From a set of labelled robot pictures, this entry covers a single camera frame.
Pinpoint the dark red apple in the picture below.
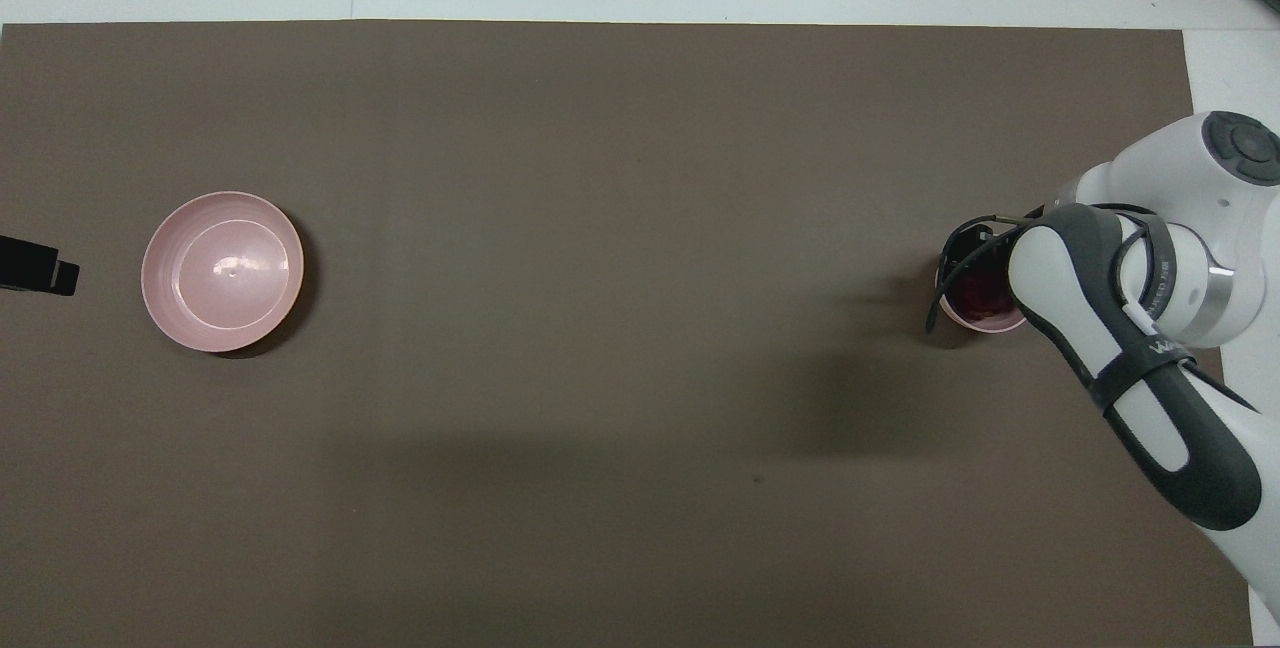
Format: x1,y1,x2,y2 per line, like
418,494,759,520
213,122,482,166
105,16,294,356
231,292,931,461
945,263,1021,321

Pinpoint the pink bowl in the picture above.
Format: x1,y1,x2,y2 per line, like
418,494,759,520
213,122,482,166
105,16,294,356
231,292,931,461
934,258,1029,335

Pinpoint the pink plate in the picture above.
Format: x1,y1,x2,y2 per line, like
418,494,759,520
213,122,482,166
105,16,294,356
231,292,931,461
141,191,305,354

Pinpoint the brown table mat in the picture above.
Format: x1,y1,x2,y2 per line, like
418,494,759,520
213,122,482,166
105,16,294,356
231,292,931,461
0,20,1254,648

